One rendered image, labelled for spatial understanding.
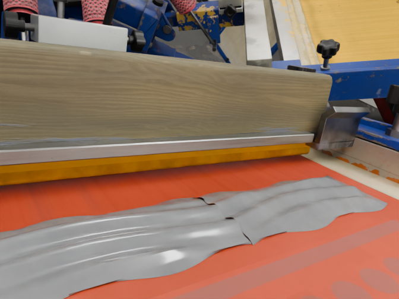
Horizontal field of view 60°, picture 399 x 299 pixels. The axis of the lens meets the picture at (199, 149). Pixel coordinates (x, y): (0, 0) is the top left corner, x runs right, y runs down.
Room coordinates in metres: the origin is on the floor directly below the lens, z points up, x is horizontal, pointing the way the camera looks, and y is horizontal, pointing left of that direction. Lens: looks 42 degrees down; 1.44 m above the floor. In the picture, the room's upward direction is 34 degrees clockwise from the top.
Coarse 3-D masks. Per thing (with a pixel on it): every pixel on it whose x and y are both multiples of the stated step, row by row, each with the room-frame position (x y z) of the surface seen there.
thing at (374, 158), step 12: (360, 144) 0.40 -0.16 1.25; (372, 144) 0.39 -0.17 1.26; (336, 156) 0.40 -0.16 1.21; (348, 156) 0.40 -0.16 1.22; (360, 156) 0.39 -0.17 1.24; (372, 156) 0.38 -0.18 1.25; (384, 156) 0.38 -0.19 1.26; (396, 156) 0.37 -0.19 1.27; (372, 168) 0.38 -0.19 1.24; (384, 168) 0.37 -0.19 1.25; (396, 168) 0.37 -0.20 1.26; (396, 180) 0.36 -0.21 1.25
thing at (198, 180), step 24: (168, 168) 0.23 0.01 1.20; (192, 168) 0.24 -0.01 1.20; (216, 168) 0.26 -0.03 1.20; (240, 168) 0.28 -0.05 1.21; (264, 168) 0.29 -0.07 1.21; (288, 168) 0.31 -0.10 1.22; (312, 168) 0.33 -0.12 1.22; (192, 192) 0.20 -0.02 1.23; (360, 216) 0.24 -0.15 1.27; (384, 216) 0.25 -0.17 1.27; (264, 240) 0.16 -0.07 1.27; (288, 240) 0.17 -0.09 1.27; (312, 240) 0.18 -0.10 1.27
